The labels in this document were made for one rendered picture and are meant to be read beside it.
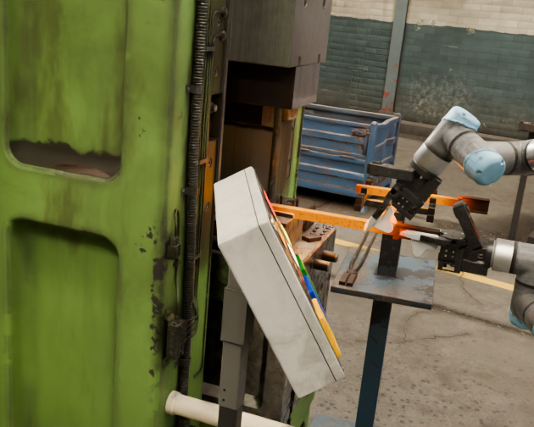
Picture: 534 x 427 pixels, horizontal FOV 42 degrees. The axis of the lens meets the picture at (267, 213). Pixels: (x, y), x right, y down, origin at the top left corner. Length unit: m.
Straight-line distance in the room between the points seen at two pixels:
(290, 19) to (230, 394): 0.77
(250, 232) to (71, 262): 0.71
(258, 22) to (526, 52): 7.87
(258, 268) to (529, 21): 8.43
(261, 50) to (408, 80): 8.19
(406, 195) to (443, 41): 7.94
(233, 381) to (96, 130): 0.60
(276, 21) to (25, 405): 1.08
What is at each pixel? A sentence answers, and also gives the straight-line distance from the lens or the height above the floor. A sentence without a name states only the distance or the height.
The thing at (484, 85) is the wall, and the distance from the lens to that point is 9.39.
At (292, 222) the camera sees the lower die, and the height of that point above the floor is 0.98.
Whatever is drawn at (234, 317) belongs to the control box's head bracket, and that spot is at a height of 0.98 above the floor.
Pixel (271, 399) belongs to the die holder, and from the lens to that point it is 1.77.
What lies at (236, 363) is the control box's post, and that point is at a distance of 1.23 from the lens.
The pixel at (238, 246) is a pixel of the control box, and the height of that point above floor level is 1.16.
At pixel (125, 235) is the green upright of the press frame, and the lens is 1.43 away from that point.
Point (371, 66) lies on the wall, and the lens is 9.87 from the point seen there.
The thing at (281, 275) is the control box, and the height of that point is 1.12.
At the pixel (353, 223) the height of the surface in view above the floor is 1.00.
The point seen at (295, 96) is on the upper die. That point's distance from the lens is 1.58.
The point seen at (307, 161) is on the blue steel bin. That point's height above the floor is 0.32.
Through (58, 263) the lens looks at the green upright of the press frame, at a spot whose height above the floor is 0.90.
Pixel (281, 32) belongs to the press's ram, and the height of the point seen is 1.44.
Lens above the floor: 1.48
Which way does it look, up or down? 16 degrees down
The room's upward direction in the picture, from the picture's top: 5 degrees clockwise
